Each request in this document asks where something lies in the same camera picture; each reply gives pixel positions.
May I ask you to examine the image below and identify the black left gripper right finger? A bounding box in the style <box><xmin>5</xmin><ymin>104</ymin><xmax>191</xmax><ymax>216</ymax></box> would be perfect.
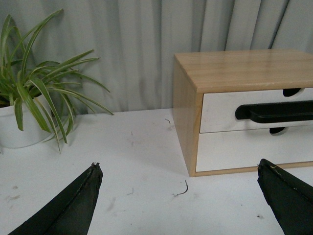
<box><xmin>257</xmin><ymin>159</ymin><xmax>313</xmax><ymax>235</ymax></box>

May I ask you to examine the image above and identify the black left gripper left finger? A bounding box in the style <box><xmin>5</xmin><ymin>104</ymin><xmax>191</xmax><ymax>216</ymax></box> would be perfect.
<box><xmin>10</xmin><ymin>163</ymin><xmax>103</xmax><ymax>235</ymax></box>

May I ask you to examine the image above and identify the white drawer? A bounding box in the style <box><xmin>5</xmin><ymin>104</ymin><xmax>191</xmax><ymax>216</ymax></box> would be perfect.
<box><xmin>196</xmin><ymin>126</ymin><xmax>313</xmax><ymax>172</ymax></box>
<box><xmin>200</xmin><ymin>88</ymin><xmax>313</xmax><ymax>133</ymax></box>

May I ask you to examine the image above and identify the wooden drawer cabinet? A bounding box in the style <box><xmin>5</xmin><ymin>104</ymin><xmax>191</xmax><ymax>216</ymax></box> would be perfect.
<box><xmin>173</xmin><ymin>49</ymin><xmax>313</xmax><ymax>177</ymax></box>

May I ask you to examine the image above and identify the white plant pot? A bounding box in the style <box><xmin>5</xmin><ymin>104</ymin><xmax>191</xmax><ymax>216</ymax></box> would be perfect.
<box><xmin>0</xmin><ymin>104</ymin><xmax>50</xmax><ymax>148</ymax></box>

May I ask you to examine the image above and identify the green spider plant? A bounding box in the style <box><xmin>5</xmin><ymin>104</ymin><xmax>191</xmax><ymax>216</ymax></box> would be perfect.
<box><xmin>0</xmin><ymin>11</ymin><xmax>106</xmax><ymax>144</ymax></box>

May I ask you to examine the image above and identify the grey curtain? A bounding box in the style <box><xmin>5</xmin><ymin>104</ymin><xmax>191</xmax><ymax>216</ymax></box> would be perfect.
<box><xmin>0</xmin><ymin>0</ymin><xmax>313</xmax><ymax>112</ymax></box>

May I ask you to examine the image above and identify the small bent wire piece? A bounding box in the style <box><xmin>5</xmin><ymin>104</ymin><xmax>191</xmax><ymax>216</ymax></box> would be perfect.
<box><xmin>173</xmin><ymin>180</ymin><xmax>189</xmax><ymax>196</ymax></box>

